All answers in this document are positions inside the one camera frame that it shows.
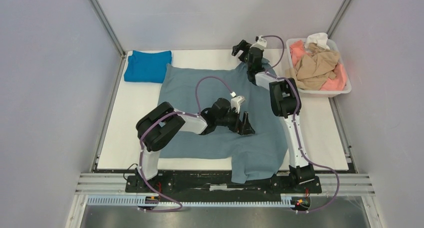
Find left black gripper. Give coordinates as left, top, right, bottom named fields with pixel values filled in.
left=216, top=107, right=255, bottom=136

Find grey-blue t-shirt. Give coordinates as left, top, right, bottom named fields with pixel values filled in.
left=159, top=64, right=288, bottom=183

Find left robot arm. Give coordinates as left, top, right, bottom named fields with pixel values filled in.
left=135, top=96, right=255, bottom=192

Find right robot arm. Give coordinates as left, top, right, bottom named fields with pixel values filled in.
left=231, top=37, right=315, bottom=192

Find beige t-shirt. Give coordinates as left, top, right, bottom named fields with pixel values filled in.
left=284, top=43, right=341, bottom=90

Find white t-shirt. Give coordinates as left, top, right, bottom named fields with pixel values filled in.
left=304, top=33, right=330, bottom=50

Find folded bright blue t-shirt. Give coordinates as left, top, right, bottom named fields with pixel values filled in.
left=123, top=51, right=173, bottom=84

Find white plastic basket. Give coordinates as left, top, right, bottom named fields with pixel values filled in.
left=285, top=38, right=352, bottom=97

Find pink t-shirt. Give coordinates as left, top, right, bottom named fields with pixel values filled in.
left=289, top=39, right=349, bottom=92

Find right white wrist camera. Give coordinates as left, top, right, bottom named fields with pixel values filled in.
left=251, top=36, right=267, bottom=51

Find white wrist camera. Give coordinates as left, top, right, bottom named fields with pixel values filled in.
left=251, top=36, right=267, bottom=51
left=230, top=92, right=246, bottom=114

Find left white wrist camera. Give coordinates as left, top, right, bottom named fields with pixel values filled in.
left=230, top=92, right=246, bottom=114

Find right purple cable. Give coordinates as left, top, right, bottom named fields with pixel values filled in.
left=261, top=35, right=341, bottom=214

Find purple cable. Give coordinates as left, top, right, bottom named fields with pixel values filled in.
left=261, top=35, right=341, bottom=214
left=137, top=76, right=234, bottom=213

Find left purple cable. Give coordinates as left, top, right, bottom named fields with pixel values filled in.
left=137, top=76, right=234, bottom=213

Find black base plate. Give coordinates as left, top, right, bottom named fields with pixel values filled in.
left=92, top=168, right=357, bottom=202

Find white cable duct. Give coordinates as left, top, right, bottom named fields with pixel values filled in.
left=87, top=195, right=306, bottom=208

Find aluminium frame rails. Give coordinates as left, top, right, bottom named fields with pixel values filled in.
left=65, top=171, right=382, bottom=227

